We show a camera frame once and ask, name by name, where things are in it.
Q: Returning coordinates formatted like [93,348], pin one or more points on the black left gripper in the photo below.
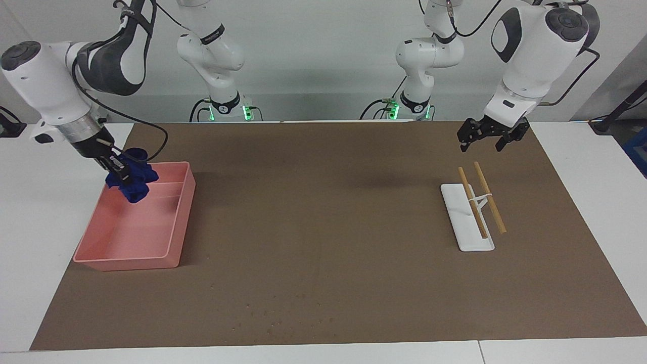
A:
[493,129]

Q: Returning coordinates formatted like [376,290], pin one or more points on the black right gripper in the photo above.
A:
[93,146]

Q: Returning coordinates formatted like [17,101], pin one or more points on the blue towel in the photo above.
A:
[141,182]

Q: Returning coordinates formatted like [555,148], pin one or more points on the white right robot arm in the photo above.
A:
[45,86]

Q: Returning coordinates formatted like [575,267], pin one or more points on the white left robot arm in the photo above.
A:
[536,50]

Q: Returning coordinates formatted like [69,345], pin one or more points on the wooden rack rod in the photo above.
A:
[490,197]
[472,202]

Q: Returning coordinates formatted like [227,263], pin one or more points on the pink plastic bin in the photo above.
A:
[136,232]

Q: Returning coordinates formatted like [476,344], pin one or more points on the white rack base tray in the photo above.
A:
[462,217]

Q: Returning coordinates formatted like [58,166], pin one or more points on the blue box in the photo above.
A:
[638,151]

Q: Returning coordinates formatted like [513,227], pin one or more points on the brown table mat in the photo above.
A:
[354,283]

